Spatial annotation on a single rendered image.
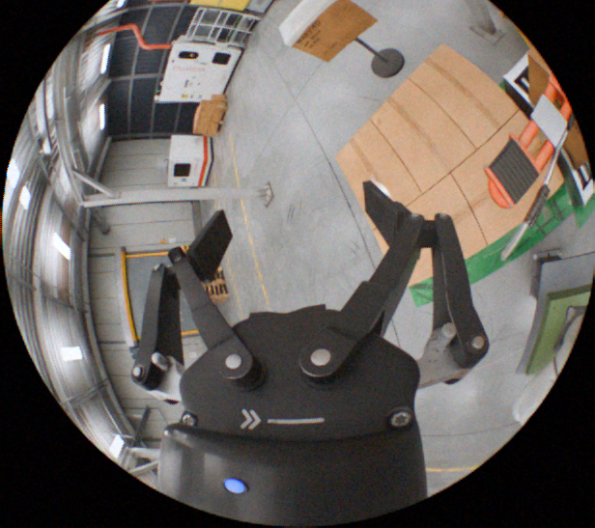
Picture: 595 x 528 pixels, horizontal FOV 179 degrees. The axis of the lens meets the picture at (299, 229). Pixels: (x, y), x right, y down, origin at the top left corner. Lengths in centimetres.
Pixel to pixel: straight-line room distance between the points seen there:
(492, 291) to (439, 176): 97
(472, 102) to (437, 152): 37
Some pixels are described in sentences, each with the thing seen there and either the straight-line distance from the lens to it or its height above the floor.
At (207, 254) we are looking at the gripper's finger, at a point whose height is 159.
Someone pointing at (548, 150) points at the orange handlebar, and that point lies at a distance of 37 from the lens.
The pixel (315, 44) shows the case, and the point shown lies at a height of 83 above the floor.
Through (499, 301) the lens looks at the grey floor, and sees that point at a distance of 173.
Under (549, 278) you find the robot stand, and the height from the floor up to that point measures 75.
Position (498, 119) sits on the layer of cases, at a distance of 117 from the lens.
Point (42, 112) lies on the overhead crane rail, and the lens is 228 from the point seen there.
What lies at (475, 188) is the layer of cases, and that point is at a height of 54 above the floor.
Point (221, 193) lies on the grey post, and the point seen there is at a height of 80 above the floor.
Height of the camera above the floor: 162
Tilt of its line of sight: 35 degrees down
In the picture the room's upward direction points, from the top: 94 degrees counter-clockwise
